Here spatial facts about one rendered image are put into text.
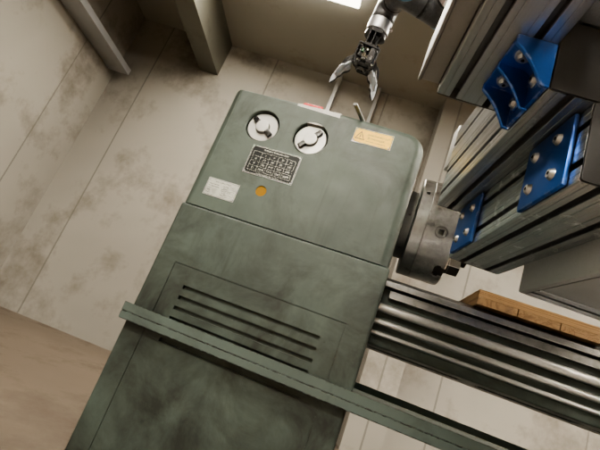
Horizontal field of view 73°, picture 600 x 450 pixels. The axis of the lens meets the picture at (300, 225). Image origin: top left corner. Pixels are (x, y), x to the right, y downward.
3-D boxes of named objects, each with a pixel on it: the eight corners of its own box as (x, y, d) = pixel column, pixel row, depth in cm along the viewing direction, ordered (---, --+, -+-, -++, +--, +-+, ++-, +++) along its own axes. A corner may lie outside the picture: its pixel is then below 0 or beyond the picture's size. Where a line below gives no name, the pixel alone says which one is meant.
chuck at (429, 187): (407, 243, 110) (432, 158, 125) (389, 287, 137) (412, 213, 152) (420, 246, 109) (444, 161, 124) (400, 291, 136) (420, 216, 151)
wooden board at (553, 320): (476, 304, 104) (479, 288, 105) (445, 318, 137) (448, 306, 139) (604, 345, 97) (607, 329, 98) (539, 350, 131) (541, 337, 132)
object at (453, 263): (436, 246, 128) (430, 274, 120) (440, 236, 125) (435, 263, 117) (471, 257, 126) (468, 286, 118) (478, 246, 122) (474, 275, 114)
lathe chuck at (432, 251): (420, 246, 109) (444, 161, 124) (400, 291, 136) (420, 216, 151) (454, 257, 107) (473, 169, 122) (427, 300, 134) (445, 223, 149)
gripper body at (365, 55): (351, 56, 126) (367, 21, 126) (348, 68, 135) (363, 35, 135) (373, 66, 126) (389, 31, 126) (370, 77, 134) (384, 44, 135)
